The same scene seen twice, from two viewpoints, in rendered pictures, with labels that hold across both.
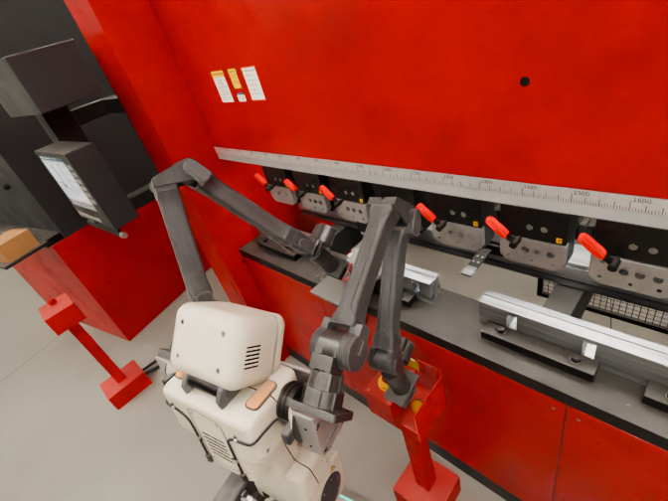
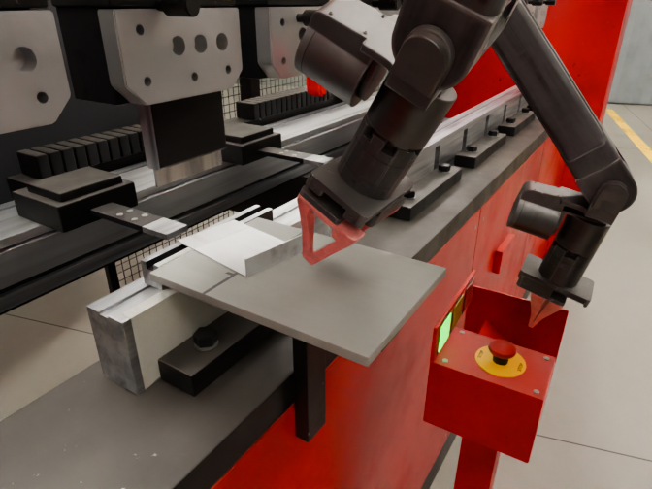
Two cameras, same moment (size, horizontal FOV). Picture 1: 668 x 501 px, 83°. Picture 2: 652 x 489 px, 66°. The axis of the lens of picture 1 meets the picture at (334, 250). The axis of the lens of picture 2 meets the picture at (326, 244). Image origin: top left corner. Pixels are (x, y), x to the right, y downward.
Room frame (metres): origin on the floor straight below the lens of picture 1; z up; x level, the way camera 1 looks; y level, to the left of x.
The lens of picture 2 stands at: (1.23, 0.42, 1.26)
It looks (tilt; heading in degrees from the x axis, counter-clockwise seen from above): 26 degrees down; 249
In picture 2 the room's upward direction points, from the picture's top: straight up
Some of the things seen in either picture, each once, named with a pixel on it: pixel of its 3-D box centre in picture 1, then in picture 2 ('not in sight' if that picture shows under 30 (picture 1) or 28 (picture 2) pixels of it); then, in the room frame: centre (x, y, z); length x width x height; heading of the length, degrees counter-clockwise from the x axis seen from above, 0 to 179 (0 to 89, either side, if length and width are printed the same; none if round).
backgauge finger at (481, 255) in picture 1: (484, 250); (271, 146); (1.00, -0.49, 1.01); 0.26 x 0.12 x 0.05; 127
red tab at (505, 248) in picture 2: not in sight; (504, 252); (0.27, -0.64, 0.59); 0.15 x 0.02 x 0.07; 37
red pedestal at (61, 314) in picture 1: (94, 349); not in sight; (1.92, 1.62, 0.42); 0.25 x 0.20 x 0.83; 127
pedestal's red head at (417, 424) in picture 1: (404, 392); (498, 357); (0.75, -0.08, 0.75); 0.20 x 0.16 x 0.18; 39
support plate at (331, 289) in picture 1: (351, 277); (299, 274); (1.10, -0.03, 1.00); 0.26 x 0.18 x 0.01; 127
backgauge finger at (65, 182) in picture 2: not in sight; (110, 205); (1.29, -0.28, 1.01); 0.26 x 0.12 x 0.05; 127
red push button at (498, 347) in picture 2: not in sight; (501, 354); (0.79, -0.04, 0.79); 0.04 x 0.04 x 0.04
